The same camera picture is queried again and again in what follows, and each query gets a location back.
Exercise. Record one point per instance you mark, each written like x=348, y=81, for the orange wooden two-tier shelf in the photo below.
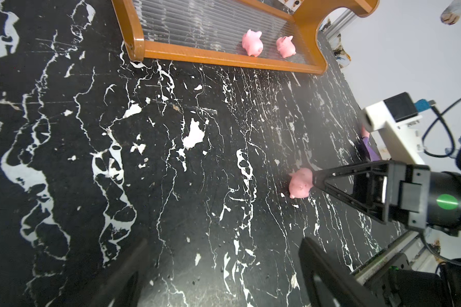
x=211, y=32

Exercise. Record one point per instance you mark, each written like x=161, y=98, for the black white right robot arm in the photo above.
x=395, y=283

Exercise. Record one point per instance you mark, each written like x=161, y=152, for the small pink pig toy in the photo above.
x=252, y=44

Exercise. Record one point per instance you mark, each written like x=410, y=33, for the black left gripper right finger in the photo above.
x=327, y=284

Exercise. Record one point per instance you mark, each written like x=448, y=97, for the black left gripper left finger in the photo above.
x=122, y=282

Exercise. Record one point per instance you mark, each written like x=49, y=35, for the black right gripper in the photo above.
x=404, y=196

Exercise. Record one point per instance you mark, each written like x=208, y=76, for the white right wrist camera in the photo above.
x=394, y=119

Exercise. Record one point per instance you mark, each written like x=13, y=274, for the purple spatula with pink handle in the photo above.
x=371, y=155

